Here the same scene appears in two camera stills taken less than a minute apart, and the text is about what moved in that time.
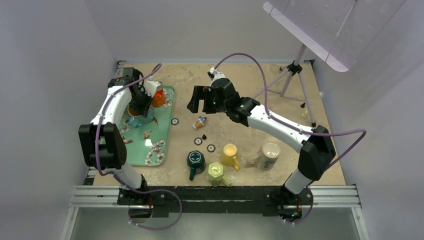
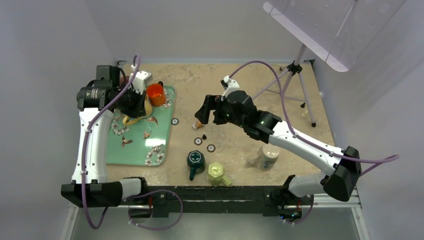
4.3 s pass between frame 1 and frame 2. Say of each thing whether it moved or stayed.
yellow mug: moved
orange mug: stayed
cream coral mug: stayed
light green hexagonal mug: stayed
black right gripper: moved
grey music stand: stayed
